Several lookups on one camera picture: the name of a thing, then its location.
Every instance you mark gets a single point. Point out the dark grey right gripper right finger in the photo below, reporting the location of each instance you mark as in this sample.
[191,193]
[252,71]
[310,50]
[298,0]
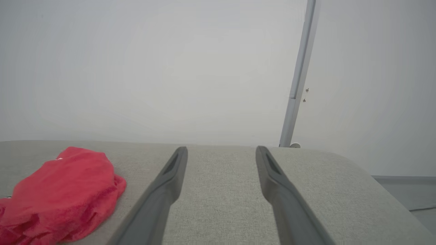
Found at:
[289,211]

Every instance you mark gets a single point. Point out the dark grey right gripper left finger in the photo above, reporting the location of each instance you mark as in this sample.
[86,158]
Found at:
[160,204]

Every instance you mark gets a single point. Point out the red and white jersey garment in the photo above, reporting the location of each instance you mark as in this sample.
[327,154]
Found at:
[64,190]

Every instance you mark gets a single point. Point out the round grey pole foot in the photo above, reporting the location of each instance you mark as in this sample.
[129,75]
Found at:
[295,145]

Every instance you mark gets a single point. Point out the grey metal bracket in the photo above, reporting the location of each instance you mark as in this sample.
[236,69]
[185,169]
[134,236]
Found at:
[299,75]

